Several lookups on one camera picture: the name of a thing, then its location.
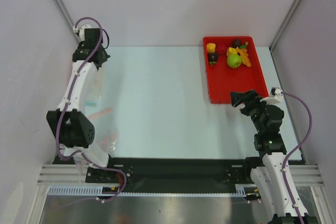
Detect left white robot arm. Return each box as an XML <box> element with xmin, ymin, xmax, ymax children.
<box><xmin>46</xmin><ymin>25</ymin><xmax>116</xmax><ymax>182</ymax></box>

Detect red plastic tray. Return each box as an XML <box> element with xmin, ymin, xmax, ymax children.
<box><xmin>203</xmin><ymin>36</ymin><xmax>268</xmax><ymax>104</ymax></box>

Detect right corner aluminium post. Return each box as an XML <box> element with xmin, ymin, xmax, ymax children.
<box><xmin>269</xmin><ymin>0</ymin><xmax>320</xmax><ymax>51</ymax></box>

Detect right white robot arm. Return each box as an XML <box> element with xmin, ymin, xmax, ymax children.
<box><xmin>230</xmin><ymin>88</ymin><xmax>318</xmax><ymax>223</ymax></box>

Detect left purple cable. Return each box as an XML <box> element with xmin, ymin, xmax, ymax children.
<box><xmin>55</xmin><ymin>17</ymin><xmax>127</xmax><ymax>204</ymax></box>

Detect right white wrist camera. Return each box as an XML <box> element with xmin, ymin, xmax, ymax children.
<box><xmin>260</xmin><ymin>87</ymin><xmax>284</xmax><ymax>105</ymax></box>

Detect blue zipper clear bag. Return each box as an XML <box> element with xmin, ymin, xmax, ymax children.
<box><xmin>86</xmin><ymin>68</ymin><xmax>104</xmax><ymax>107</ymax></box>

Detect yellow toy fruit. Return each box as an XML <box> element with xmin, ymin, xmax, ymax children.
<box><xmin>206</xmin><ymin>43</ymin><xmax>216</xmax><ymax>53</ymax></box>

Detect red toy fruit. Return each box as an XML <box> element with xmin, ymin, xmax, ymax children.
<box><xmin>216</xmin><ymin>44</ymin><xmax>228</xmax><ymax>55</ymax></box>

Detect white slotted cable duct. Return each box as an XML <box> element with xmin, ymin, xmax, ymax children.
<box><xmin>48</xmin><ymin>186</ymin><xmax>259</xmax><ymax>197</ymax></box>

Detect dark mangosteen toy back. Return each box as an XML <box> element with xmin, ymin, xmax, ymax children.
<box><xmin>232</xmin><ymin>39</ymin><xmax>242</xmax><ymax>48</ymax></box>

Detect dark mangosteen toy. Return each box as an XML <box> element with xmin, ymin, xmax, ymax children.
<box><xmin>232</xmin><ymin>39</ymin><xmax>242</xmax><ymax>48</ymax></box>
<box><xmin>207</xmin><ymin>52</ymin><xmax>218</xmax><ymax>66</ymax></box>

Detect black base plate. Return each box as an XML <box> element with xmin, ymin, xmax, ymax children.
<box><xmin>52</xmin><ymin>157</ymin><xmax>307</xmax><ymax>194</ymax></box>

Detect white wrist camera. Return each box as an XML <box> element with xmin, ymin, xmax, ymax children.
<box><xmin>260</xmin><ymin>87</ymin><xmax>284</xmax><ymax>105</ymax></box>
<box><xmin>72</xmin><ymin>24</ymin><xmax>92</xmax><ymax>39</ymax></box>

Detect aluminium frame rail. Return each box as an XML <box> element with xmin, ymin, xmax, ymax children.
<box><xmin>37</xmin><ymin>164</ymin><xmax>324</xmax><ymax>187</ymax></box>

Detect orange toy fruit pieces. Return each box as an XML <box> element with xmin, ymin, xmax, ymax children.
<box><xmin>226</xmin><ymin>45</ymin><xmax>251</xmax><ymax>68</ymax></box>

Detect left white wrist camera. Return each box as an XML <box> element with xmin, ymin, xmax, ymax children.
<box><xmin>72</xmin><ymin>24</ymin><xmax>92</xmax><ymax>39</ymax></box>

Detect dark mangosteen toy front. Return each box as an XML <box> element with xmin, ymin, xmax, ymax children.
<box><xmin>207</xmin><ymin>52</ymin><xmax>218</xmax><ymax>66</ymax></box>

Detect green toy apple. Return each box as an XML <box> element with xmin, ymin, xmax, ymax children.
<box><xmin>227</xmin><ymin>54</ymin><xmax>242</xmax><ymax>69</ymax></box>

